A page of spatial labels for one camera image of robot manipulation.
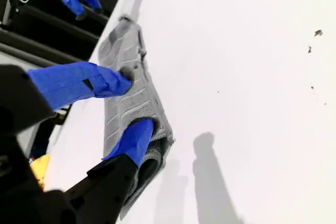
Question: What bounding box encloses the grey white-striped towel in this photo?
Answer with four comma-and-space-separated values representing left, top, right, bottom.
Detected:
97, 16, 176, 220

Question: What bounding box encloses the yellow cloth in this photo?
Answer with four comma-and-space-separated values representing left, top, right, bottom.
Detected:
29, 154, 51, 191

